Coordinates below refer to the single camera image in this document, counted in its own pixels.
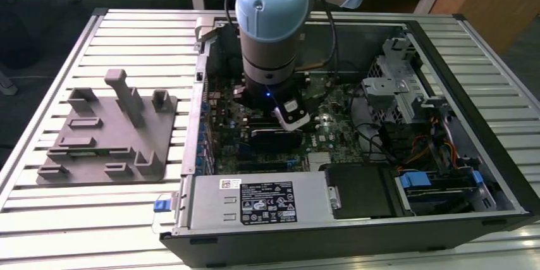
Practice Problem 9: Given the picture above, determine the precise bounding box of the green motherboard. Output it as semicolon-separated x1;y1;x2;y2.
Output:
203;75;367;176

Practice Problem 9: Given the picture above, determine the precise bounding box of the silver chipset heat sink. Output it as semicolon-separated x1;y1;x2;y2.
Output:
306;152;331;171

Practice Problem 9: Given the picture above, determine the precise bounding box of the silver power supply unit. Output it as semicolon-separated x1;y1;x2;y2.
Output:
185;175;334;231

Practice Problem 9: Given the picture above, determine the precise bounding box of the red yellow wire bundle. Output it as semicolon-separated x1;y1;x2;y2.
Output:
394;135;459;170

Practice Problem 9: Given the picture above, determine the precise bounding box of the silver drive cage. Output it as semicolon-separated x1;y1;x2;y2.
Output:
359;37;443;125

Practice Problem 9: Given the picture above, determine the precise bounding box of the grey parts rack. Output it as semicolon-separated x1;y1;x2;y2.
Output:
35;68;179;186

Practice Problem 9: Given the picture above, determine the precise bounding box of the black graphics card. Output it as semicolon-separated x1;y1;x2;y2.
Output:
247;128;302;150

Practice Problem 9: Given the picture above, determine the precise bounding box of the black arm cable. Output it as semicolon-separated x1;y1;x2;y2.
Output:
222;0;339;95

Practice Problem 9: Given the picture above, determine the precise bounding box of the blue disk carrier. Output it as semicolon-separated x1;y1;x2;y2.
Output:
398;171;431;191

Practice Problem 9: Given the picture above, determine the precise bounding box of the wooden cabinet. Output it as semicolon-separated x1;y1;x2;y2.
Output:
429;0;540;59

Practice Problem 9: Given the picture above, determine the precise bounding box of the black PC case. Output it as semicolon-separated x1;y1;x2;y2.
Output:
149;16;540;269

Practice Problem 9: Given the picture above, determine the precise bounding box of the black expansion slot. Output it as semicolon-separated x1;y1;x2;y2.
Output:
234;161;287;171

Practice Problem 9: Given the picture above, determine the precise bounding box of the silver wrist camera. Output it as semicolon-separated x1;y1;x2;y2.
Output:
271;99;311;132

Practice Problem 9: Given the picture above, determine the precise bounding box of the silver disk bay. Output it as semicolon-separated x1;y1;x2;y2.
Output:
394;168;501;217

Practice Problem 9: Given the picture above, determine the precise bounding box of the black internal cable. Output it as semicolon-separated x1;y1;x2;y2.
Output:
353;123;395;164

